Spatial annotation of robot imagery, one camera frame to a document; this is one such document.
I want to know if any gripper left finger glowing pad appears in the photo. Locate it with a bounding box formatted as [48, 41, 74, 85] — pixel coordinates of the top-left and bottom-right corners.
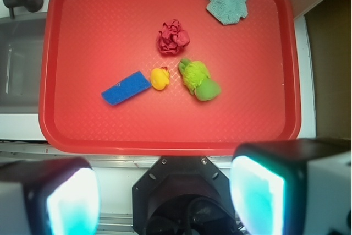
[1, 157, 101, 234]

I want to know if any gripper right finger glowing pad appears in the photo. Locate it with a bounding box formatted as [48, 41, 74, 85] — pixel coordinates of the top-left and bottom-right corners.
[229, 138, 351, 234]

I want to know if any crumpled red cloth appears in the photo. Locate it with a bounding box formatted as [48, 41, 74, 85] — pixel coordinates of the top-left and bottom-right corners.
[156, 19, 190, 55]

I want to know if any blue sponge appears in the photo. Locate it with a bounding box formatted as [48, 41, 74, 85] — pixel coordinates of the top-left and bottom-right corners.
[101, 71, 152, 106]

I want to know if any green plush toy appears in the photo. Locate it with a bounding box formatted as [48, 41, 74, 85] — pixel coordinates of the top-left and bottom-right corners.
[178, 58, 221, 102]

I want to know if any red plastic tray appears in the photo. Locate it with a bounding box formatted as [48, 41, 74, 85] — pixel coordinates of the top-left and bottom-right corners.
[39, 0, 301, 156]

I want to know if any yellow rubber duck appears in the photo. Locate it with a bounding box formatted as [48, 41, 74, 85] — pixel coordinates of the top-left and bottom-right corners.
[150, 67, 170, 90]

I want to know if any grey sink basin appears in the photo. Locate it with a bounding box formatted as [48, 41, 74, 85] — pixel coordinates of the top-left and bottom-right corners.
[1, 15, 46, 114]

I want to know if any brown cardboard panel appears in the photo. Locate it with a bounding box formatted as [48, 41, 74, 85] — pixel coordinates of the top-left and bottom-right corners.
[305, 0, 351, 139]

